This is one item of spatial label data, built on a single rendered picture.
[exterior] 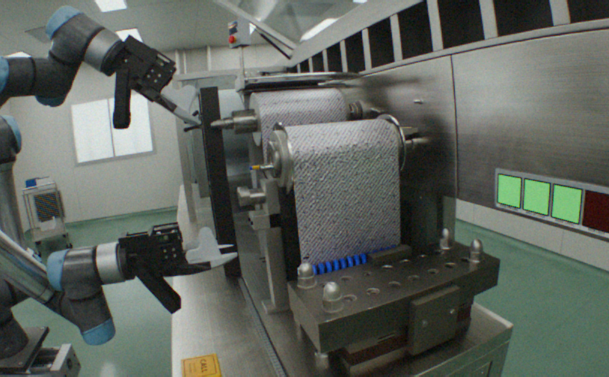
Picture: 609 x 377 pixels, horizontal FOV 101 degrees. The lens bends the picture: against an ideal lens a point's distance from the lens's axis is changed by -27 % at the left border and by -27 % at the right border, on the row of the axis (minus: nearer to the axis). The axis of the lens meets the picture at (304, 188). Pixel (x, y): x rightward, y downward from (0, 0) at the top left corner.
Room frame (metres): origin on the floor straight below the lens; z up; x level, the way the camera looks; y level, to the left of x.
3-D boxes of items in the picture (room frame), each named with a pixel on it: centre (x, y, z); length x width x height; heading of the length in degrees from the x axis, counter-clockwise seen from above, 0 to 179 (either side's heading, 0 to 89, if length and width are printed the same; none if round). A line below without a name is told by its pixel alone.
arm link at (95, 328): (0.51, 0.45, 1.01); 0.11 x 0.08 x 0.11; 65
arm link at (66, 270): (0.50, 0.44, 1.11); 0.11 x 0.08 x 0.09; 108
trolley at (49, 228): (3.88, 3.71, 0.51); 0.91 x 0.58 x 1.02; 42
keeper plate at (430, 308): (0.49, -0.21, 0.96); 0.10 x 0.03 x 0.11; 108
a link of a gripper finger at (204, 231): (0.61, 0.19, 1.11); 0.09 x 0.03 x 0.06; 117
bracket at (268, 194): (0.72, 0.09, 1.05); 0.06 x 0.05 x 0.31; 108
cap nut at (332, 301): (0.48, -0.03, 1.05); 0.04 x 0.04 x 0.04
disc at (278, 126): (0.70, 0.04, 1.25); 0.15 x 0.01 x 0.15; 18
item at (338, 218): (0.68, -0.09, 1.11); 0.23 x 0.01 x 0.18; 108
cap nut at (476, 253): (0.58, -0.33, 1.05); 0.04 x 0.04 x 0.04
